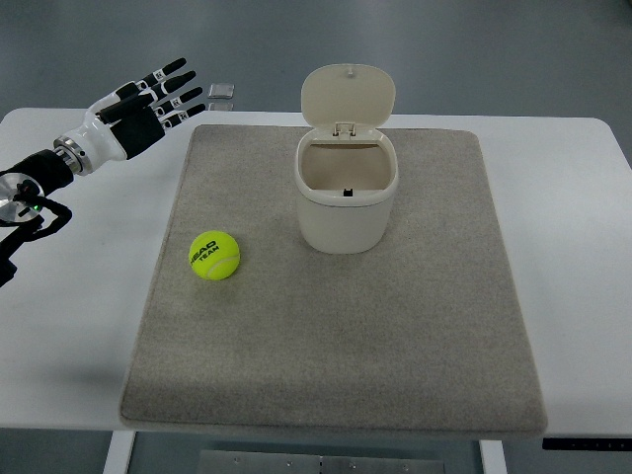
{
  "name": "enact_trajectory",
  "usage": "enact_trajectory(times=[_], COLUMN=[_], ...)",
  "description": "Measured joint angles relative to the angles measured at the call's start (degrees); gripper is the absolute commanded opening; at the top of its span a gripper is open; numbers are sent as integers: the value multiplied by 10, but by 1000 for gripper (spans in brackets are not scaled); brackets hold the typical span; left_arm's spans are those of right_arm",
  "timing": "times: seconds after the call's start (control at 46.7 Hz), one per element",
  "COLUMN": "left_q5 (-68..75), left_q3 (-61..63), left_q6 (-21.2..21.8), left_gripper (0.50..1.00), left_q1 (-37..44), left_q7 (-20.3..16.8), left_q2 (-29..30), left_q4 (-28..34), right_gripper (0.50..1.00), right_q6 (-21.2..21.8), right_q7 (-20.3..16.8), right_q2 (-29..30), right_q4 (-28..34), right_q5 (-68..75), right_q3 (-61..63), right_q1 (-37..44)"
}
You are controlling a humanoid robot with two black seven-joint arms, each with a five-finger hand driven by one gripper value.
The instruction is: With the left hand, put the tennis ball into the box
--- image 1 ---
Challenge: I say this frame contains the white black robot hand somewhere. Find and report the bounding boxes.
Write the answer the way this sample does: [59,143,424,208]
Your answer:
[53,58,206,176]

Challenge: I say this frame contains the yellow tennis ball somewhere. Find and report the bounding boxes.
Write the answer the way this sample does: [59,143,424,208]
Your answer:
[189,230,241,280]

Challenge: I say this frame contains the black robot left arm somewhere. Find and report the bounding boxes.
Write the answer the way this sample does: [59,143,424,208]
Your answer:
[1,148,81,227]

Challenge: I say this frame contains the metal floor socket plate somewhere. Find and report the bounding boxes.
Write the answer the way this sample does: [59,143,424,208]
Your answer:
[208,83,235,99]

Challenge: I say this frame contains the beige lidded bin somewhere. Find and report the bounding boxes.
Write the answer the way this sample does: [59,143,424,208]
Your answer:
[293,64,399,254]

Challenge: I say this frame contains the white left table leg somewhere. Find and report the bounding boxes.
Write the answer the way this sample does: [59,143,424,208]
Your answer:
[102,431,136,474]

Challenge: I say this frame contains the white table leg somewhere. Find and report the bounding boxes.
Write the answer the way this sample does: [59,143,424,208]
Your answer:
[102,431,136,474]
[479,440,508,474]

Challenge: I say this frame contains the grey felt mat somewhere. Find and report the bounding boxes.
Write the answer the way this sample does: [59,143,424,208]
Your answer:
[119,125,547,438]

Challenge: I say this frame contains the white right table leg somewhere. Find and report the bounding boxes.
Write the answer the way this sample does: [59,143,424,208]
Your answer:
[479,440,508,474]

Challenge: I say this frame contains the black desk control panel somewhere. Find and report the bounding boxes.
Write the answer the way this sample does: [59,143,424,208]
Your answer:
[541,437,632,452]

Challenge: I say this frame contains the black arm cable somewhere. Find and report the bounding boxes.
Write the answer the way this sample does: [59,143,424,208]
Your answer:
[0,196,74,288]

